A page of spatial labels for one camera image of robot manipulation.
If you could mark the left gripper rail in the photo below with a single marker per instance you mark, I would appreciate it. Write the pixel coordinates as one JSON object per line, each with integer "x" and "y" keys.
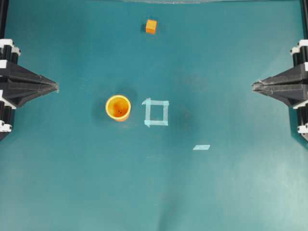
{"x": 9, "y": 55}

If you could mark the right gripper rail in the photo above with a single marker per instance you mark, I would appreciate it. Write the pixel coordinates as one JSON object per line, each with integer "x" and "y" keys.
{"x": 296, "y": 97}

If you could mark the orange cube block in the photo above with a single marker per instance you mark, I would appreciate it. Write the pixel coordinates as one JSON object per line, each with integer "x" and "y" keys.
{"x": 151, "y": 26}

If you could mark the orange yellow cup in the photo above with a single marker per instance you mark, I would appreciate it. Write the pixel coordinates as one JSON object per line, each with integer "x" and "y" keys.
{"x": 118, "y": 108}

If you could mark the light blue tape strip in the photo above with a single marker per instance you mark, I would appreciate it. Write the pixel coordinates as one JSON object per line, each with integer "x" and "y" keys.
{"x": 201, "y": 147}

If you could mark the light blue tape square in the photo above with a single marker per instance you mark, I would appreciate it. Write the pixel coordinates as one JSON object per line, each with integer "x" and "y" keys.
{"x": 156, "y": 112}

